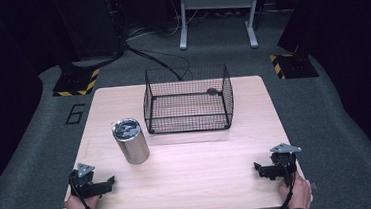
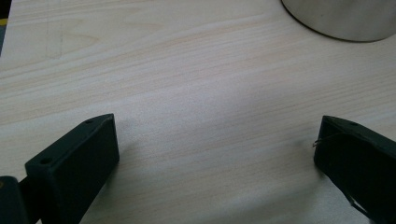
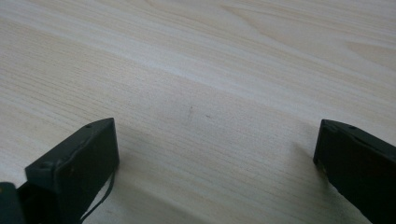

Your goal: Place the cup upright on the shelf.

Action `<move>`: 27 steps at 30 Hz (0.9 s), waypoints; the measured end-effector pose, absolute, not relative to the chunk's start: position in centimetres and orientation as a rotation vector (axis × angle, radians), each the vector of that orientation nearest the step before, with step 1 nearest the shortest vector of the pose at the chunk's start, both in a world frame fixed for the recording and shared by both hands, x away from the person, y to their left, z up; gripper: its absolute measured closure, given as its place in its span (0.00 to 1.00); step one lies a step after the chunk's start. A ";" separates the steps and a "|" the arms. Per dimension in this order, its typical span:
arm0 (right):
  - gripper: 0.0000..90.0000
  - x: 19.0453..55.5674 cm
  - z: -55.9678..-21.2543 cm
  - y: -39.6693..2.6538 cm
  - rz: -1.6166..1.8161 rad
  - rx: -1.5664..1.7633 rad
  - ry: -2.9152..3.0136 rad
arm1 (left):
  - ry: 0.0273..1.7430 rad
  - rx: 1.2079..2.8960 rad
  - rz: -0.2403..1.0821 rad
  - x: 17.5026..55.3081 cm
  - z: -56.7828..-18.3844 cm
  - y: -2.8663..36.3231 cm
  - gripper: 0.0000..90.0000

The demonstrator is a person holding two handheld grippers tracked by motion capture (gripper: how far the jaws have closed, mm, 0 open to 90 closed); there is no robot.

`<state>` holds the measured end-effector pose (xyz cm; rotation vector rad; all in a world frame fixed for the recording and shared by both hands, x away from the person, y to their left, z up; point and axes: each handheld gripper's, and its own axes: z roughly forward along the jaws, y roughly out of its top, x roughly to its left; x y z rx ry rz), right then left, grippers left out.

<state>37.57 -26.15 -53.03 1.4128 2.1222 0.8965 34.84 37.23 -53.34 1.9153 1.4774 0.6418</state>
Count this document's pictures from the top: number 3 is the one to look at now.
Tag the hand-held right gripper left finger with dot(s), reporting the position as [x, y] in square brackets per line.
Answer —
[81, 161]

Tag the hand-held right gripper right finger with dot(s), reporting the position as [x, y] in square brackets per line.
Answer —
[358, 161]

